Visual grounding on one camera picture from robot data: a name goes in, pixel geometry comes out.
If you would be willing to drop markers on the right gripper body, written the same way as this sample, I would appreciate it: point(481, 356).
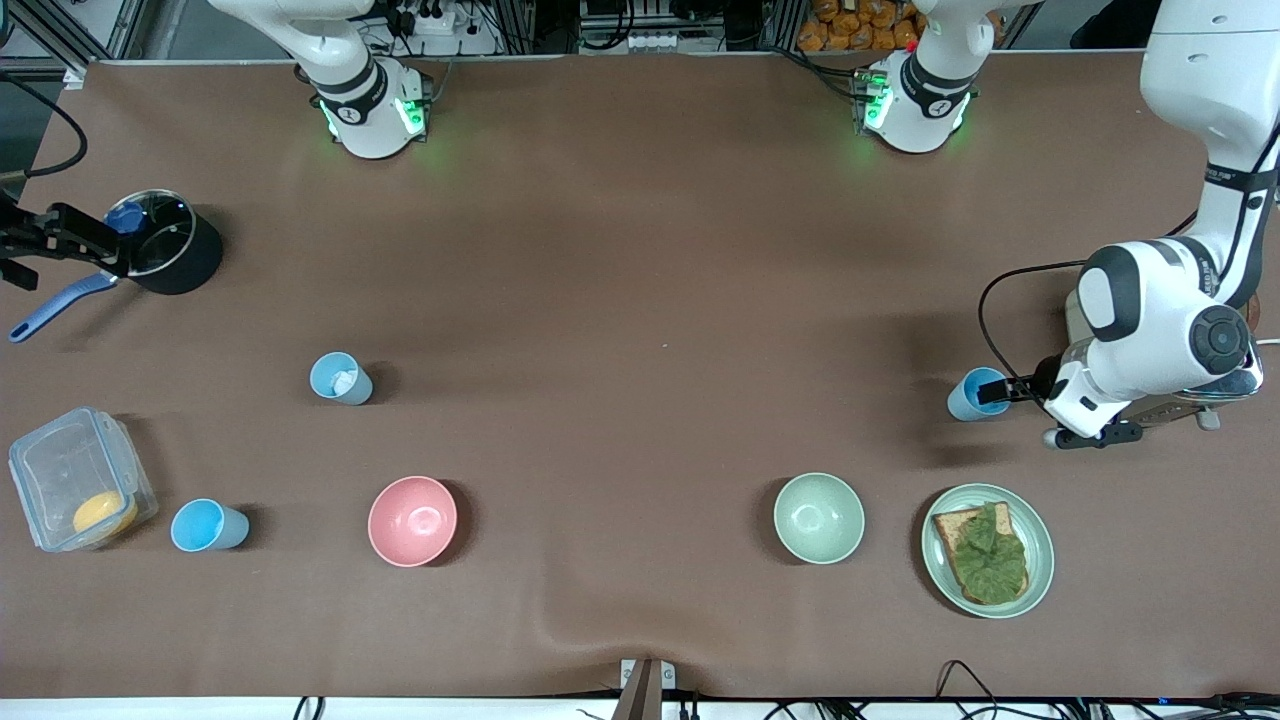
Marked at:
point(20, 240)

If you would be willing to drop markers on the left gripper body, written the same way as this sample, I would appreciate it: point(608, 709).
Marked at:
point(1044, 383)

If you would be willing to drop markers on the light blue plastic cup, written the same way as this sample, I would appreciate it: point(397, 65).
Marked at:
point(960, 405)
point(205, 525)
point(322, 372)

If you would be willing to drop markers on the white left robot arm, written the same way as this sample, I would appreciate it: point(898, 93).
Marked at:
point(1150, 310)

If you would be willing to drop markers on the cream chrome toaster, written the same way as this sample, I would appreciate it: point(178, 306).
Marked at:
point(1165, 412)

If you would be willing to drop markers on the glass lid blue knob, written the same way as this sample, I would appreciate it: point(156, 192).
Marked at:
point(165, 240)

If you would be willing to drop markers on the toast slice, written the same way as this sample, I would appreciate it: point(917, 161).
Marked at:
point(948, 525)

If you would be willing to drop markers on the pale green plate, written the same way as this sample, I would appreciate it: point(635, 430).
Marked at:
point(1040, 545)

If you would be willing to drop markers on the green lettuce leaf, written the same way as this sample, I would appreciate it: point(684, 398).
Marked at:
point(990, 560)

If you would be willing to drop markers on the pale green bowl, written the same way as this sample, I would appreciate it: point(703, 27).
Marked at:
point(818, 518)

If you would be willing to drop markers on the clear plastic food container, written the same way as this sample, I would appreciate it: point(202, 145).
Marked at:
point(60, 465)

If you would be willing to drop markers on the yellow round food piece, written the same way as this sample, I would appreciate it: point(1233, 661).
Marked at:
point(105, 512)

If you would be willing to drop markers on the white paper scrap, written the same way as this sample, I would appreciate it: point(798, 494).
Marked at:
point(345, 382)

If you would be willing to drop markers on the brown table cover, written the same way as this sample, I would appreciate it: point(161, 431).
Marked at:
point(640, 300)

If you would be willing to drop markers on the bag of orange buns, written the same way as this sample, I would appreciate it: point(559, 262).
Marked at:
point(860, 30)

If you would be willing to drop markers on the white power strip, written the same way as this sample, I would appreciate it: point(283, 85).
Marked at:
point(440, 25)
point(655, 42)

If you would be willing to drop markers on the pink bowl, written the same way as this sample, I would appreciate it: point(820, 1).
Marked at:
point(412, 520)

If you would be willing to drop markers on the aluminium frame rail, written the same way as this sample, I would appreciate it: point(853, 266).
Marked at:
point(122, 25)

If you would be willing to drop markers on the metal camera bracket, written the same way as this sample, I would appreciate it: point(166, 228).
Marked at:
point(650, 690)

